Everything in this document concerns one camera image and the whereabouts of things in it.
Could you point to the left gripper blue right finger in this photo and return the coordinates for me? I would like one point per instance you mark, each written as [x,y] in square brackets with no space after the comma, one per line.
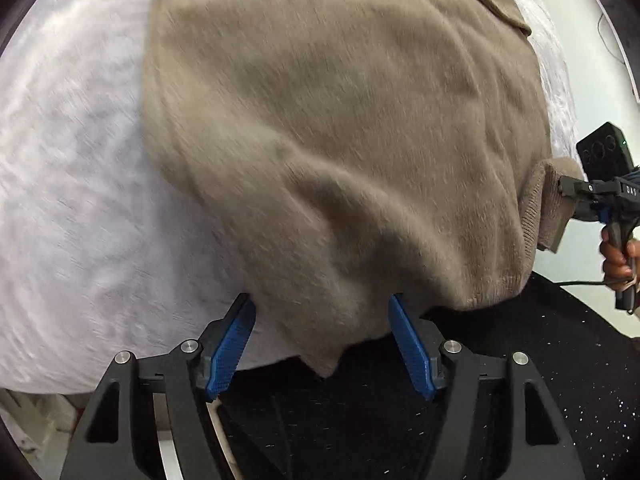
[419,342]

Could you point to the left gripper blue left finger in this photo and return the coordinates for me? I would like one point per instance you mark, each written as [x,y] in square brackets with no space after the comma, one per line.
[223,343]

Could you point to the brown knit sweater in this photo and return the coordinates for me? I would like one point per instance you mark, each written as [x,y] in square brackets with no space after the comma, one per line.
[352,149]

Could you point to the right hand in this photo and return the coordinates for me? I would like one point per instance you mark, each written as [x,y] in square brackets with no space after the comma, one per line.
[616,265]

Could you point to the black sparkly trousers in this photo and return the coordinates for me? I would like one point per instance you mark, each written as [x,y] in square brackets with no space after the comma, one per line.
[366,421]

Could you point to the lavender embossed bedspread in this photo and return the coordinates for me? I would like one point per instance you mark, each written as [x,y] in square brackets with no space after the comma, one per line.
[99,251]

